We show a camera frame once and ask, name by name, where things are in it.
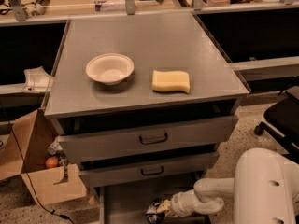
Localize blue Kettle chip bag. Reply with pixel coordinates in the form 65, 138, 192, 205
146, 198, 165, 224

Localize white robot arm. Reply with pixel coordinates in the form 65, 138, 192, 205
157, 148, 299, 224

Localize middle grey drawer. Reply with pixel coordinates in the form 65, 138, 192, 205
79, 152, 219, 187

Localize open bottom grey drawer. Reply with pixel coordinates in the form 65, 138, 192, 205
98, 172, 215, 224

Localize top grey drawer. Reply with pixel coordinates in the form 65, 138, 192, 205
58, 115, 238, 163

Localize grey drawer cabinet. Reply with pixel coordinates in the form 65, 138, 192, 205
40, 10, 251, 224

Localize orange fruit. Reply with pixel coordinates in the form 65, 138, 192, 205
45, 157, 59, 169

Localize small can in box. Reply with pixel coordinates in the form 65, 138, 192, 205
47, 142, 63, 155

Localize yellow sponge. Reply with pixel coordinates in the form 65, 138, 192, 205
152, 70, 190, 93

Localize black office chair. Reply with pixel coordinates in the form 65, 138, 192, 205
254, 86, 299, 163

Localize white paper bowl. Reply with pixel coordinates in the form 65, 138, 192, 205
86, 53, 135, 85

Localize brown cardboard box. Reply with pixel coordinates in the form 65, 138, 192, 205
0, 109, 87, 205

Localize white curved plastic part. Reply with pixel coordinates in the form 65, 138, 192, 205
21, 66, 54, 92

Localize black and white tool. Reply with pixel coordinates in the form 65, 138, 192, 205
31, 0, 50, 16

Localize black floor cable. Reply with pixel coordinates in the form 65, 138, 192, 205
0, 103, 76, 224

